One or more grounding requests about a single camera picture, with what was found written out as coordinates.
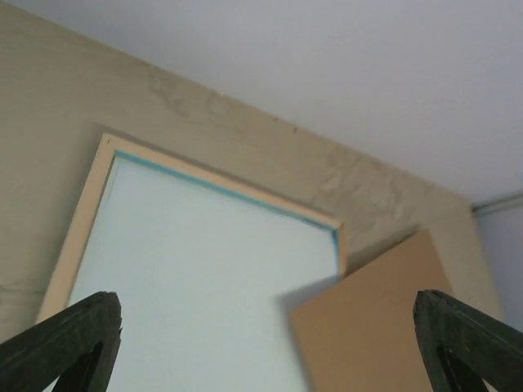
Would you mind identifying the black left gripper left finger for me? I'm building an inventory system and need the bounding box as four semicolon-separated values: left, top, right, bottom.
1;292;122;391

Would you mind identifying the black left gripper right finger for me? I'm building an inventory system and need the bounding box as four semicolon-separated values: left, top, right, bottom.
413;290;522;391

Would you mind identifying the brown cardboard backing board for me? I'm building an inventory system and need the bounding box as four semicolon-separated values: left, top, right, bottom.
279;230;452;391

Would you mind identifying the sunflower photo print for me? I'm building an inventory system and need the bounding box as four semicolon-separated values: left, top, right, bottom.
70;157;339;391

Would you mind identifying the teal wooden picture frame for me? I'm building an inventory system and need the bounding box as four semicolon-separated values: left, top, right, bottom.
36;132;348;323

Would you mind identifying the right aluminium corner post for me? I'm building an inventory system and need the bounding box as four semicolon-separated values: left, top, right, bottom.
471;191;522;216

